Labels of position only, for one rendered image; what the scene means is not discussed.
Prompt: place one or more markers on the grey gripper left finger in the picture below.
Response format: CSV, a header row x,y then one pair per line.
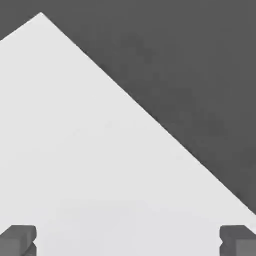
x,y
18,239

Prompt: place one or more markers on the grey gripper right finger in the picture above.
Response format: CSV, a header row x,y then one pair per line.
x,y
238,240

